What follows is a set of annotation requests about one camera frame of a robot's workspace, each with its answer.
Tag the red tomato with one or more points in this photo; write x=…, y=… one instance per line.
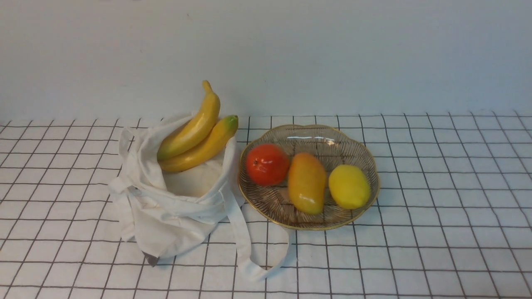
x=267, y=164

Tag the white cloth tote bag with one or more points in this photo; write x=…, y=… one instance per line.
x=170, y=214

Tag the yellow banana with green tip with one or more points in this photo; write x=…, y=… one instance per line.
x=206, y=149

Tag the orange yellow mango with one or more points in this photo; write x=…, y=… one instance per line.
x=306, y=183

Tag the yellow banana with brown tip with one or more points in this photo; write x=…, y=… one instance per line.
x=196, y=130

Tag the yellow lemon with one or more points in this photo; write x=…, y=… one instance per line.
x=349, y=187

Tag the white grid tablecloth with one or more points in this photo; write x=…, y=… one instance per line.
x=452, y=221

